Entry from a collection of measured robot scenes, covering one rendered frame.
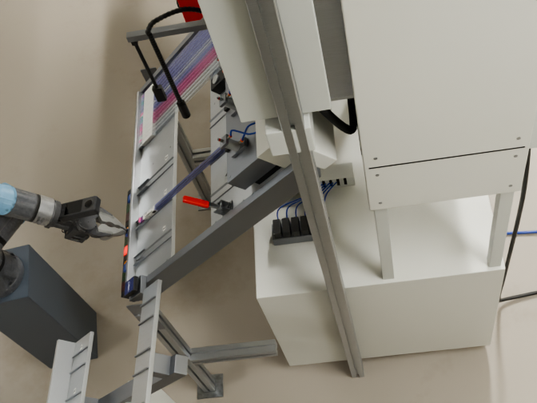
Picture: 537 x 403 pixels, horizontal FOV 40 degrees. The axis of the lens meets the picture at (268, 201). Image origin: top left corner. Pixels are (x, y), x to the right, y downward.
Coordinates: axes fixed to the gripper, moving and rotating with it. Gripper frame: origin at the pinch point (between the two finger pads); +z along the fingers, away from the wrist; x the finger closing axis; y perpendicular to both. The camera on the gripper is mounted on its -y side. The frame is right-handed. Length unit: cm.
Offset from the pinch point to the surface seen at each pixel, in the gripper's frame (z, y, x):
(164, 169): 2.5, -17.4, -10.9
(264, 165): -1, -66, 17
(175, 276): 5.5, -19.5, 21.1
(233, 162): -4, -59, 13
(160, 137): 2.6, -14.5, -23.5
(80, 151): 18, 85, -84
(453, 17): -4, -118, 21
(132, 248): 1.2, -3.5, 7.2
